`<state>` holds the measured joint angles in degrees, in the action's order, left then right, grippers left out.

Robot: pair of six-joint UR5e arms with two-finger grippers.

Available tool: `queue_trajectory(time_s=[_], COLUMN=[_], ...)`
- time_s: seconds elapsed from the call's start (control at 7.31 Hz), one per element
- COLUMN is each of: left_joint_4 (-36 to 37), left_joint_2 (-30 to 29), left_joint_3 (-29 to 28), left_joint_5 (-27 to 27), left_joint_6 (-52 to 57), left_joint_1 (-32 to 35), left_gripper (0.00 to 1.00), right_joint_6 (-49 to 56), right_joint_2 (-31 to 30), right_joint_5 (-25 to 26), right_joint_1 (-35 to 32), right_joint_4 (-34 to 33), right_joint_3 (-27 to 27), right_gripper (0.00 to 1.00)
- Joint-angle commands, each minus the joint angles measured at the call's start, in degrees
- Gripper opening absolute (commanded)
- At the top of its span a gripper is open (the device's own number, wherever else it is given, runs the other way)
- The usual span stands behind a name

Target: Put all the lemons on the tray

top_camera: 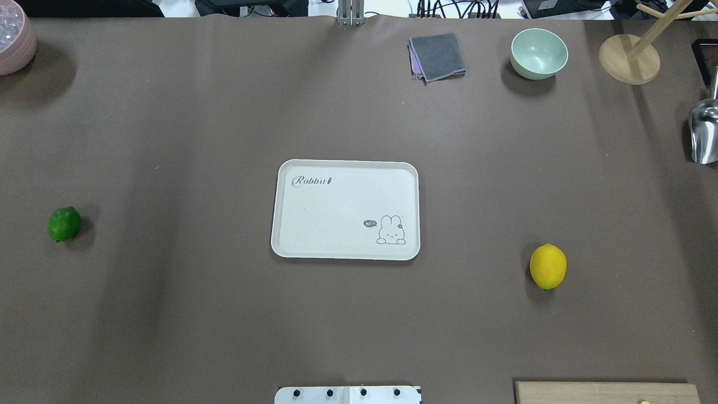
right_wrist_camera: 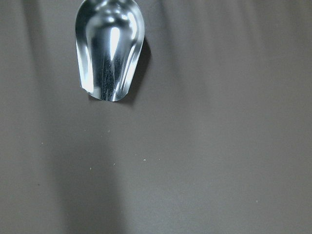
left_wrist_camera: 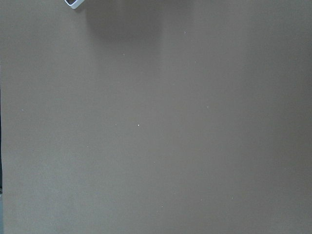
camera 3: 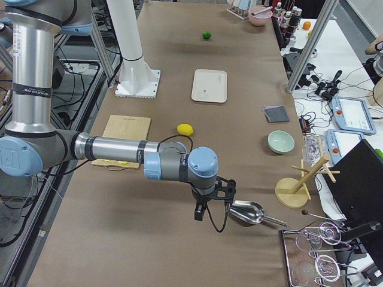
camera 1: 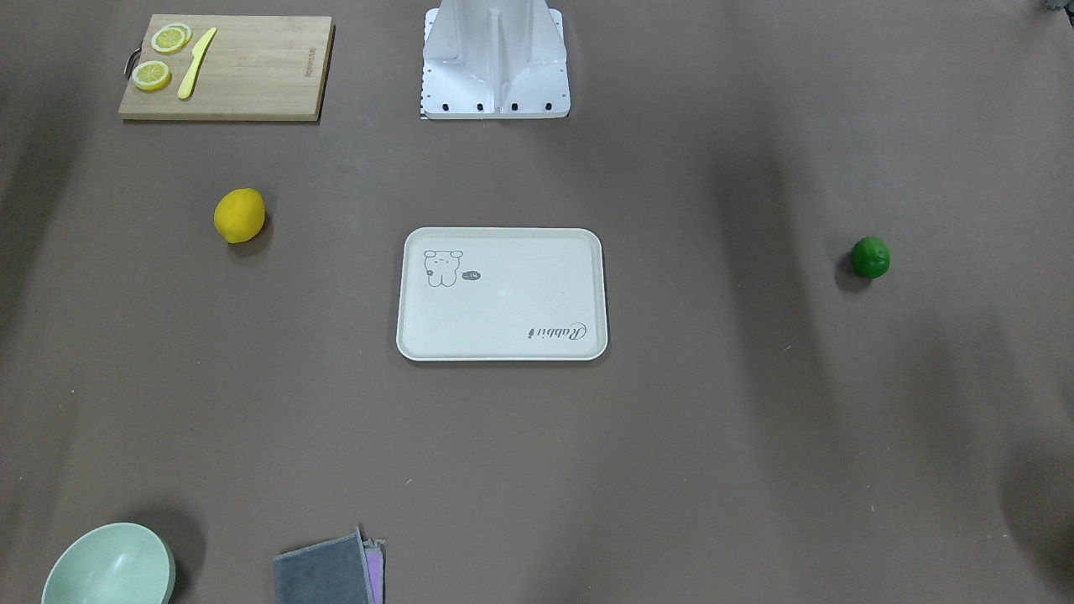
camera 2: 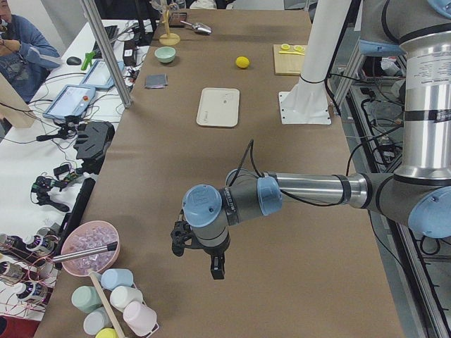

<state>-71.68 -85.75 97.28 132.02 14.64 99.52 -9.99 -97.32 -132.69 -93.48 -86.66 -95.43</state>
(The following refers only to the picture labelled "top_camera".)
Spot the aluminium frame post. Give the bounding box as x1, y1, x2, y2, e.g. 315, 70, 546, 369
337, 0, 366, 26

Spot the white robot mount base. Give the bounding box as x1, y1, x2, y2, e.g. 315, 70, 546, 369
274, 384, 422, 403

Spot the green lime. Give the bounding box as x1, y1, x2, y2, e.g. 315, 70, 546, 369
47, 206, 81, 242

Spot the wooden cup stand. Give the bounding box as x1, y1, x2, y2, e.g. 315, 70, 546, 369
599, 1, 717, 85

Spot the white rabbit print tray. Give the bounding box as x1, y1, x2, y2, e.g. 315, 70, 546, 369
271, 159, 421, 261

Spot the wooden cutting board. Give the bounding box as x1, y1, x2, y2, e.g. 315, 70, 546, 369
515, 381, 701, 403

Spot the yellow lemon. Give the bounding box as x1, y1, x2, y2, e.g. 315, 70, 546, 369
529, 244, 568, 291

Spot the pink bowl with ice cubes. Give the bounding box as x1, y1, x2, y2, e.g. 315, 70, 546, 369
1, 1, 38, 76

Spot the mint green bowl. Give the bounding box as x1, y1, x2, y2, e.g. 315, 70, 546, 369
510, 28, 569, 80

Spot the grey folded cloth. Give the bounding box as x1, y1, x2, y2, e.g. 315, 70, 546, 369
408, 33, 466, 84

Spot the metal scoop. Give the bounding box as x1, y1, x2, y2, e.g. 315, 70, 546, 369
689, 67, 717, 164

